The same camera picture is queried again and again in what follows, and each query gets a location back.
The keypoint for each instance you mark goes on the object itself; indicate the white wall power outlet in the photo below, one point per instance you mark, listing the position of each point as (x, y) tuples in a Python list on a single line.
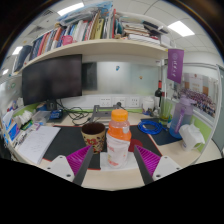
[(105, 102), (120, 101), (134, 102)]

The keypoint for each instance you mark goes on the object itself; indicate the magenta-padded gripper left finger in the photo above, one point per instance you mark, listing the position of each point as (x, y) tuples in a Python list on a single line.
[(61, 166)]

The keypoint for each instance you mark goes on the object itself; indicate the white lidded jar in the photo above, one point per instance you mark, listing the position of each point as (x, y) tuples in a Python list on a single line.
[(148, 105)]

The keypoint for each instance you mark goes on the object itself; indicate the black computer monitor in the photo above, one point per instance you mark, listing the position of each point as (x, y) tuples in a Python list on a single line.
[(51, 80)]

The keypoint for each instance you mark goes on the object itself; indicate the orange-capped drink bottle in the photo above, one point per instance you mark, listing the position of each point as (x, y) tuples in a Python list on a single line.
[(118, 136)]

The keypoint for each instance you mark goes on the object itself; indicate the open white notebook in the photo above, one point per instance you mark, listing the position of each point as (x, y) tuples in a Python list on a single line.
[(36, 143)]

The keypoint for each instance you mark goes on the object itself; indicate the green drinking glass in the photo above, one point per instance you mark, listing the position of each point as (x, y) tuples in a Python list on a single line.
[(165, 113)]

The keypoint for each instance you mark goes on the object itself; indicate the group photo poster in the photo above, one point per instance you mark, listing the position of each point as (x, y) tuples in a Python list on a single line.
[(200, 96)]

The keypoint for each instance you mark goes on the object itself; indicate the grey-green door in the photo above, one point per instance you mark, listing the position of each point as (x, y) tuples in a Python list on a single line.
[(220, 126)]

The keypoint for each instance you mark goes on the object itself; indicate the purple hanging banner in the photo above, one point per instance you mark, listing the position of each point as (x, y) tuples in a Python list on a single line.
[(175, 65)]

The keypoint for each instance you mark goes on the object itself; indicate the blue desk calculator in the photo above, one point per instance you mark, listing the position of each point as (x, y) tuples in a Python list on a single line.
[(56, 115)]

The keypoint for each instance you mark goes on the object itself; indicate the flat round red coaster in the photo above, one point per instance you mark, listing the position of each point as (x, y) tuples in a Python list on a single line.
[(136, 145)]

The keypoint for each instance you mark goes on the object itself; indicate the purple translucent water bottle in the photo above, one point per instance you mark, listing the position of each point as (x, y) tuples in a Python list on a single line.
[(181, 116)]

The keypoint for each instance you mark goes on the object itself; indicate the floral patterned cup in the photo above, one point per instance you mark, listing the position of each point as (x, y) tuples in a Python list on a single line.
[(93, 136)]

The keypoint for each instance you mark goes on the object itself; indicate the white shelf with books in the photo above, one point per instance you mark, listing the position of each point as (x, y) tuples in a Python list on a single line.
[(100, 46)]

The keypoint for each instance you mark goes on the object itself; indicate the grey metal laptop stand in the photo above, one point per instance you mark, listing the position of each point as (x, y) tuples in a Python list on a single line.
[(100, 115)]

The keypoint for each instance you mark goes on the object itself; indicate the dark blue mouse pad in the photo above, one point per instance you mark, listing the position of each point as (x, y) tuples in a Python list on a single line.
[(166, 136)]

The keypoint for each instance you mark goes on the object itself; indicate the clear plastic box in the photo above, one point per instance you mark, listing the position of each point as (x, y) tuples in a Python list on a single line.
[(40, 116)]

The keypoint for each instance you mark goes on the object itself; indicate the black desk mat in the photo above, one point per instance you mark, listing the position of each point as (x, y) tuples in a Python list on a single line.
[(65, 140)]

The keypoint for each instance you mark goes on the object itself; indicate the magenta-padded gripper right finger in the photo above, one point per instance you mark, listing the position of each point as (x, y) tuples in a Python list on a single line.
[(165, 166)]

